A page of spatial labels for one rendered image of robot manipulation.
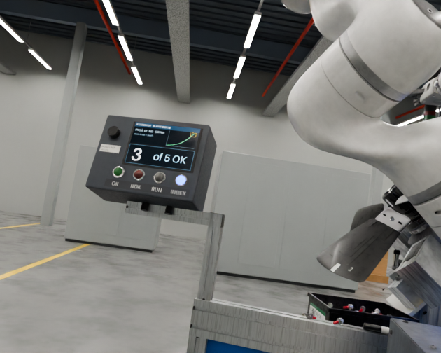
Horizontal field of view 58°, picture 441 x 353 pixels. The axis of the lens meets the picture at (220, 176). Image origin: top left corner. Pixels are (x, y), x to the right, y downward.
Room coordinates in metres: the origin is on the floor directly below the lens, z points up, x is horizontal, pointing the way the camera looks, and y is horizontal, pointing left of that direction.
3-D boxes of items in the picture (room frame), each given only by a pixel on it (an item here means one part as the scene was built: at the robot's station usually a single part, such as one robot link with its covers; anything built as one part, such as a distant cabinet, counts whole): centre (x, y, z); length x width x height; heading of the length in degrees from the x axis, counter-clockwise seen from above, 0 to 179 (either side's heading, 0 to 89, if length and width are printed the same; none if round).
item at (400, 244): (1.49, -0.74, 1.03); 0.15 x 0.10 x 0.14; 78
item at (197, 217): (0.94, 0.09, 1.04); 0.24 x 0.03 x 0.03; 78
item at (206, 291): (0.92, -0.01, 0.96); 0.03 x 0.03 x 0.20; 78
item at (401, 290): (1.20, -0.61, 0.91); 0.12 x 0.08 x 0.12; 78
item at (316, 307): (1.01, -0.39, 0.85); 0.22 x 0.17 x 0.07; 94
